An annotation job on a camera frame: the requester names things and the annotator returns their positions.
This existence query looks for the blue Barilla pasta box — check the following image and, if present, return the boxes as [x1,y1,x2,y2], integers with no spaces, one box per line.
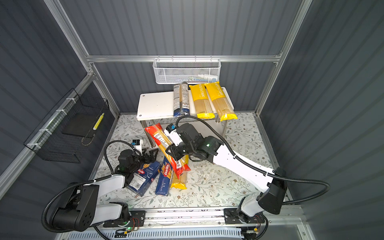
[127,161,161,197]

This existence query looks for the red spaghetti bag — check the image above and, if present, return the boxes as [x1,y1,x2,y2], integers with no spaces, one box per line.
[145,124,191,179]

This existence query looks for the yellow Pastatime spaghetti bag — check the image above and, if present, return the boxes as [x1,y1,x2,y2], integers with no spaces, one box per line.
[205,82,238,122]
[171,155,191,190]
[189,84,215,119]

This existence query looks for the dark blue spaghetti bag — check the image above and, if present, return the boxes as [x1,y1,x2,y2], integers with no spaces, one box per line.
[173,82,190,118]

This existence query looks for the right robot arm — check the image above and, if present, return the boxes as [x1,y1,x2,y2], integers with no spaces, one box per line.
[165,123,287,223]

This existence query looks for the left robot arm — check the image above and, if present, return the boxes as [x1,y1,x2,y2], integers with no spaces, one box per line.
[42,145,161,233]

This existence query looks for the white two-tier shelf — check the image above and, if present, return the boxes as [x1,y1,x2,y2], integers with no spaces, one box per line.
[137,87,234,148]

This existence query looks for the blue Barilla spaghetti box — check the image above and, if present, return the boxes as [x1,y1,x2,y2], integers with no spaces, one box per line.
[155,157,173,196]

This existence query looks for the yellow marker pen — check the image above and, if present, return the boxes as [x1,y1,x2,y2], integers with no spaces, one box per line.
[93,113,105,131]

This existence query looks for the pens in white basket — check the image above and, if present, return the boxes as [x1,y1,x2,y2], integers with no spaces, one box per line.
[176,74,219,84]

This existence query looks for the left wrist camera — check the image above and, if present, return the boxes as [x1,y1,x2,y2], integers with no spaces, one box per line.
[132,139,142,153]

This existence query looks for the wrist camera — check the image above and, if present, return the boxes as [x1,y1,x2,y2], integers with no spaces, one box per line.
[164,124,183,146]
[132,139,142,153]

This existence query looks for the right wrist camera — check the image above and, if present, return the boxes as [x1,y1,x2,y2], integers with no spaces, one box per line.
[164,124,183,146]

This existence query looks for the black wire basket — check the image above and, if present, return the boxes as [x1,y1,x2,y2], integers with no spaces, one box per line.
[24,90,112,164]

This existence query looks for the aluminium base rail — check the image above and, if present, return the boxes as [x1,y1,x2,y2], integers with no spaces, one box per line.
[139,206,308,230]

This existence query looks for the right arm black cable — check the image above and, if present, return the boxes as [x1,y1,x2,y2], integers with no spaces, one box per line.
[175,115,331,240]

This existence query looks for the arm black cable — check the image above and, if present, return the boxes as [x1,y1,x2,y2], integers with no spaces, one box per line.
[41,139,142,240]
[175,115,331,240]

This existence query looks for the white wire mesh basket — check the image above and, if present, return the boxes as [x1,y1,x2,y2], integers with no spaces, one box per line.
[153,59,222,85]

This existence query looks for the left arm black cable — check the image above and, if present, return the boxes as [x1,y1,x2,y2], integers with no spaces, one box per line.
[41,139,142,240]

